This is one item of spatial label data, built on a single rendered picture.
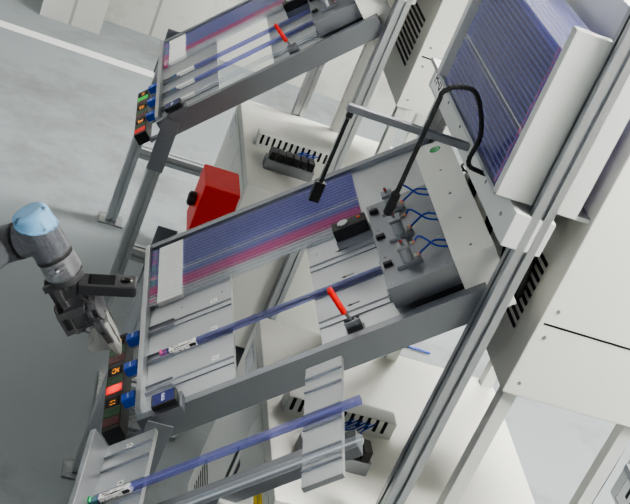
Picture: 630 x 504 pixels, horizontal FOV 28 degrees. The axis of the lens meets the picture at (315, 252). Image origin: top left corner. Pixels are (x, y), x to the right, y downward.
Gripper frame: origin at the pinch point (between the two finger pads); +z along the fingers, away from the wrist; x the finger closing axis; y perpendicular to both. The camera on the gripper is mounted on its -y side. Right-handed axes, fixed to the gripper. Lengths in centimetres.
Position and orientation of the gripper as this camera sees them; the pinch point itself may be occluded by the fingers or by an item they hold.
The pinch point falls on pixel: (120, 347)
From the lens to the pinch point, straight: 259.2
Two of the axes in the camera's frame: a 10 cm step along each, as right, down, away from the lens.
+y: -9.3, 3.6, 1.1
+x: 0.8, 4.8, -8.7
